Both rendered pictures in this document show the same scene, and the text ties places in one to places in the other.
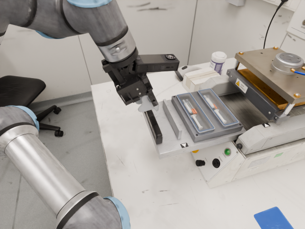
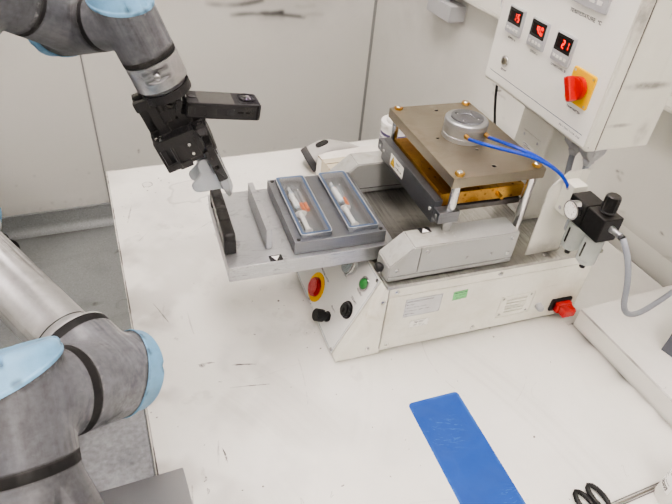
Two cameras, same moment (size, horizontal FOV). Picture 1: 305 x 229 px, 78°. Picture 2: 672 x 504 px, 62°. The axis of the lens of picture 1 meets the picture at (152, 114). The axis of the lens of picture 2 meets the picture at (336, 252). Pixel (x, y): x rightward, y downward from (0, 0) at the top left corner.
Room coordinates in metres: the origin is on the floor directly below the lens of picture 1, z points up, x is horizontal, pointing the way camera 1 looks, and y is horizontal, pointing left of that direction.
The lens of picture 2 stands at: (-0.39, -0.12, 1.57)
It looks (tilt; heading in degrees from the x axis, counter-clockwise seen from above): 39 degrees down; 354
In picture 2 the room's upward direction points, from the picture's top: 6 degrees clockwise
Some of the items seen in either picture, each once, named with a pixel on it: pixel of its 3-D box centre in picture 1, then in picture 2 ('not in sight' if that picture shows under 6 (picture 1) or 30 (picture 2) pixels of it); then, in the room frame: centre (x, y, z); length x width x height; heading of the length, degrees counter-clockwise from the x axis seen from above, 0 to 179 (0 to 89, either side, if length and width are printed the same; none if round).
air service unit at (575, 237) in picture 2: not in sight; (584, 224); (0.36, -0.61, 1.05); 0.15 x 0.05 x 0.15; 16
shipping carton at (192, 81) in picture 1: (201, 82); (355, 174); (0.91, -0.29, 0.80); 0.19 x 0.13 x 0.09; 110
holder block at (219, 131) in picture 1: (204, 112); (323, 209); (0.46, -0.18, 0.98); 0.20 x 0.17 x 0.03; 16
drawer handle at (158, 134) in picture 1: (152, 121); (222, 218); (0.41, 0.00, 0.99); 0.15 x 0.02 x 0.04; 16
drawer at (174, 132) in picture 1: (190, 117); (298, 217); (0.45, -0.13, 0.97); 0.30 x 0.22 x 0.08; 106
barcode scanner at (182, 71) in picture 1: (190, 71); (336, 151); (1.03, -0.24, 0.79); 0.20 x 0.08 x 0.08; 110
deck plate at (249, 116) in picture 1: (268, 107); (457, 214); (0.55, -0.46, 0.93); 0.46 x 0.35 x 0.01; 106
